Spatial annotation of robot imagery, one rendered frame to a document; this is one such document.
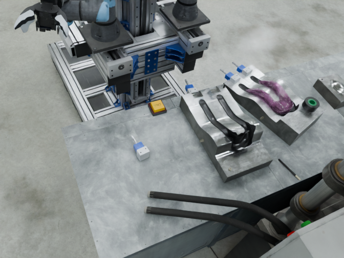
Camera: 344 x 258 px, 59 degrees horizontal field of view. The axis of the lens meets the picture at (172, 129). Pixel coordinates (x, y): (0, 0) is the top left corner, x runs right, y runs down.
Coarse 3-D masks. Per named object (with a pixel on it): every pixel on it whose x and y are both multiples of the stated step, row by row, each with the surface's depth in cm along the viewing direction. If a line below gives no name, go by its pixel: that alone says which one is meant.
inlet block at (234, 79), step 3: (225, 72) 178; (225, 75) 176; (228, 75) 176; (231, 75) 176; (234, 75) 174; (237, 75) 175; (225, 78) 178; (228, 78) 176; (231, 78) 173; (234, 78) 173; (237, 78) 173; (231, 81) 175; (234, 81) 173; (237, 81) 175
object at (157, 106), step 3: (150, 102) 162; (153, 102) 162; (156, 102) 162; (159, 102) 162; (153, 105) 161; (156, 105) 161; (159, 105) 161; (162, 105) 161; (153, 108) 160; (156, 108) 160; (159, 108) 160; (162, 108) 160; (156, 111) 160
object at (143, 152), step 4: (132, 136) 148; (136, 144) 145; (140, 144) 145; (136, 148) 143; (140, 148) 142; (144, 148) 142; (136, 152) 145; (140, 152) 141; (144, 152) 141; (148, 152) 142; (140, 156) 140; (144, 156) 143; (148, 156) 145; (140, 160) 144
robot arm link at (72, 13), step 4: (68, 0) 115; (64, 4) 114; (68, 4) 116; (72, 4) 116; (76, 4) 117; (64, 8) 115; (68, 8) 116; (72, 8) 116; (76, 8) 116; (64, 12) 116; (68, 12) 117; (72, 12) 117; (76, 12) 117; (68, 16) 118; (72, 16) 118; (76, 16) 118; (68, 20) 120; (72, 20) 122; (76, 20) 121; (80, 20) 120; (68, 24) 121
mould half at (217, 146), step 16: (192, 96) 160; (208, 96) 161; (224, 96) 163; (192, 112) 154; (224, 112) 157; (240, 112) 158; (192, 128) 159; (208, 128) 147; (240, 128) 145; (256, 128) 146; (208, 144) 146; (224, 144) 139; (256, 144) 150; (224, 160) 142; (240, 160) 143; (256, 160) 144; (272, 160) 146; (224, 176) 140; (240, 176) 144
